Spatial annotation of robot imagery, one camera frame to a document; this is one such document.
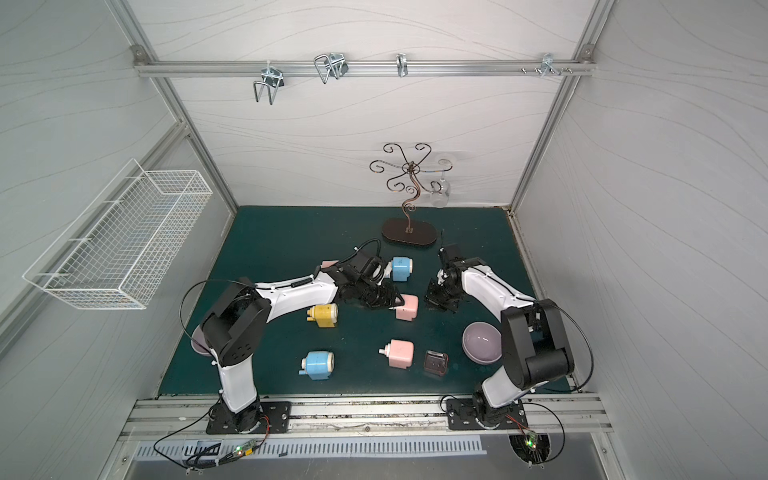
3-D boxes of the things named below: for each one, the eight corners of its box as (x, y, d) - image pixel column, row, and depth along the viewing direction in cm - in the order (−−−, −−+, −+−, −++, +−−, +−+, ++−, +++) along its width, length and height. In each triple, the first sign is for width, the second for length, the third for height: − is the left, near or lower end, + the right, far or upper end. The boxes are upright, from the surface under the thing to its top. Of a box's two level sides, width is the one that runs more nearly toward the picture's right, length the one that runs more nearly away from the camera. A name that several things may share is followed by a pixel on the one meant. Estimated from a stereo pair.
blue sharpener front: (305, 380, 80) (298, 372, 75) (308, 360, 84) (302, 351, 78) (333, 380, 80) (329, 372, 75) (335, 360, 84) (331, 351, 78)
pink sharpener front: (379, 368, 83) (378, 360, 77) (379, 348, 86) (378, 339, 81) (412, 368, 83) (414, 360, 77) (411, 348, 86) (413, 339, 81)
